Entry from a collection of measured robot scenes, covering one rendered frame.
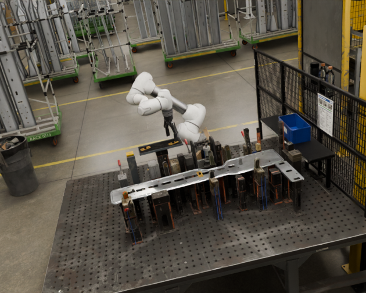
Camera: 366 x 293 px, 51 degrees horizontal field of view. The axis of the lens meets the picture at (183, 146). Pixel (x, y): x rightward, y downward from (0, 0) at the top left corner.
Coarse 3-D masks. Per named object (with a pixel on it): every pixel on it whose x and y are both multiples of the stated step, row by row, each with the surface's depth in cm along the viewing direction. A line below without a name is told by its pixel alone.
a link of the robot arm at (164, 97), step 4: (160, 92) 295; (164, 92) 295; (168, 92) 297; (160, 96) 296; (164, 96) 295; (168, 96) 296; (160, 100) 294; (164, 100) 295; (168, 100) 297; (160, 104) 294; (164, 104) 296; (168, 104) 298; (172, 104) 302; (164, 108) 299; (168, 108) 300
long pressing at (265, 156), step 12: (252, 156) 311; (264, 156) 308; (276, 156) 306; (216, 168) 304; (228, 168) 301; (240, 168) 298; (252, 168) 296; (156, 180) 301; (168, 180) 298; (192, 180) 293; (204, 180) 292; (120, 192) 293; (132, 192) 291; (144, 192) 288
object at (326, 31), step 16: (304, 0) 496; (320, 0) 453; (336, 0) 418; (304, 16) 505; (320, 16) 461; (336, 16) 424; (304, 32) 515; (320, 32) 469; (336, 32) 431; (304, 48) 526; (320, 48) 479; (336, 48) 439; (304, 64) 536; (320, 64) 489; (336, 64) 448; (336, 80) 456; (336, 128) 484
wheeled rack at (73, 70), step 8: (48, 16) 950; (56, 16) 910; (64, 16) 971; (8, 24) 919; (16, 24) 900; (64, 32) 899; (64, 40) 993; (24, 56) 987; (64, 56) 1008; (72, 56) 927; (40, 64) 1006; (40, 72) 982; (56, 72) 965; (64, 72) 966; (72, 72) 950
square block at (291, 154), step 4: (288, 152) 298; (292, 152) 296; (296, 152) 295; (300, 152) 294; (288, 156) 300; (292, 156) 293; (296, 156) 293; (300, 156) 294; (292, 160) 294; (296, 160) 295; (300, 160) 296; (292, 164) 296; (296, 164) 296; (300, 164) 297; (296, 168) 298; (300, 168) 299; (300, 172) 301; (292, 188) 308; (292, 192) 309
